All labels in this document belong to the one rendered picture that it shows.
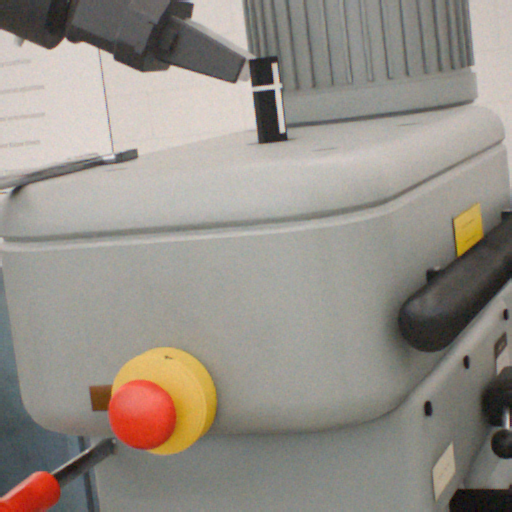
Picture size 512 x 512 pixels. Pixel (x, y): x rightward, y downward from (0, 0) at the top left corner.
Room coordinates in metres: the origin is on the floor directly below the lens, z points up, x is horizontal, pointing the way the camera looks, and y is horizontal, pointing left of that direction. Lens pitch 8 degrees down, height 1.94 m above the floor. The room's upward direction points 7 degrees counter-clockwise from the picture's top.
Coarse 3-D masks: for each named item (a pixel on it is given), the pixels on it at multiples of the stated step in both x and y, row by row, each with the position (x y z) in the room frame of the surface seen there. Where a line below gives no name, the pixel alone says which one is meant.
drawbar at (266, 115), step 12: (252, 60) 0.95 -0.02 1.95; (264, 60) 0.95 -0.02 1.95; (276, 60) 0.96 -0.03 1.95; (252, 72) 0.96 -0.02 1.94; (264, 72) 0.95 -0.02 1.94; (252, 84) 0.96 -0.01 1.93; (264, 84) 0.95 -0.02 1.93; (264, 96) 0.95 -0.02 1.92; (264, 108) 0.95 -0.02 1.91; (276, 108) 0.95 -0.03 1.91; (264, 120) 0.95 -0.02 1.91; (276, 120) 0.95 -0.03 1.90; (264, 132) 0.95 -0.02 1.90; (276, 132) 0.95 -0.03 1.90
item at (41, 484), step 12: (96, 444) 0.87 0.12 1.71; (108, 444) 0.87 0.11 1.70; (84, 456) 0.84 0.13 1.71; (96, 456) 0.85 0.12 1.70; (60, 468) 0.82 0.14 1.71; (72, 468) 0.82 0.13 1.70; (84, 468) 0.84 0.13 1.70; (24, 480) 0.79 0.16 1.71; (36, 480) 0.78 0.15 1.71; (48, 480) 0.79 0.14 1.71; (60, 480) 0.81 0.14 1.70; (72, 480) 0.82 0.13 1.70; (12, 492) 0.77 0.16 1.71; (24, 492) 0.77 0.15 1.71; (36, 492) 0.77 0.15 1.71; (48, 492) 0.78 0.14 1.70; (60, 492) 0.79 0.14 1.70; (0, 504) 0.75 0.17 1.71; (12, 504) 0.75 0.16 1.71; (24, 504) 0.76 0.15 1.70; (36, 504) 0.77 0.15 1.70; (48, 504) 0.78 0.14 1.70
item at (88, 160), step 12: (84, 156) 0.93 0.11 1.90; (96, 156) 0.92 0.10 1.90; (108, 156) 0.92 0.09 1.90; (120, 156) 0.93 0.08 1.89; (132, 156) 0.95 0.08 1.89; (36, 168) 0.85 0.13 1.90; (48, 168) 0.85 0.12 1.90; (60, 168) 0.86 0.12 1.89; (72, 168) 0.88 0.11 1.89; (84, 168) 0.90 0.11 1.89; (0, 180) 0.79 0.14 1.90; (12, 180) 0.80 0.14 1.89; (24, 180) 0.81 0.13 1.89; (36, 180) 0.83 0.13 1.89
